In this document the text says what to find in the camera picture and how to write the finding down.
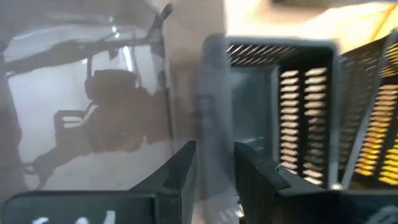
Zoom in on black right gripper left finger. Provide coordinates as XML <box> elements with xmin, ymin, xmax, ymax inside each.
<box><xmin>129</xmin><ymin>139</ymin><xmax>199</xmax><ymax>224</ymax></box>

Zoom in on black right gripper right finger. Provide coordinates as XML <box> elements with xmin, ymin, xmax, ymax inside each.
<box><xmin>233</xmin><ymin>141</ymin><xmax>335</xmax><ymax>224</ymax></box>

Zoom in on yellow slotted plastic basket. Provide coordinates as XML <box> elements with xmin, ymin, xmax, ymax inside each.
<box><xmin>326</xmin><ymin>0</ymin><xmax>398</xmax><ymax>186</ymax></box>

